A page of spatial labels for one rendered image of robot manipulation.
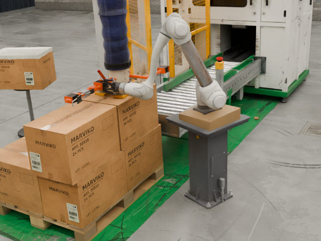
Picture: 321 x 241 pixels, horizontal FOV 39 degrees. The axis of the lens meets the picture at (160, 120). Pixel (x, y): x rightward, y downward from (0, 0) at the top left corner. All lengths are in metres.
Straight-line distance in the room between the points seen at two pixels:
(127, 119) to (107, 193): 0.62
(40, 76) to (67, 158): 2.18
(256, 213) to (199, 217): 0.47
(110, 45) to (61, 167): 1.07
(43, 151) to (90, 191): 0.47
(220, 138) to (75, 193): 1.25
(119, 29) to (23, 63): 1.88
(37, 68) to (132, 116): 1.79
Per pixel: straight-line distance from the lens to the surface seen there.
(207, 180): 3.80
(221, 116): 3.51
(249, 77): 5.81
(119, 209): 3.91
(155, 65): 3.46
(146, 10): 4.93
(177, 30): 3.16
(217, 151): 3.76
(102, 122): 3.41
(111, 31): 3.65
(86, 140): 3.28
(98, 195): 3.55
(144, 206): 3.95
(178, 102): 4.69
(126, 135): 3.69
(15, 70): 5.34
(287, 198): 4.09
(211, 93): 3.36
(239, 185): 4.22
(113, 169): 3.64
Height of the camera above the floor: 2.12
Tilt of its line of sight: 22 degrees down
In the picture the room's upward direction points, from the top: 3 degrees counter-clockwise
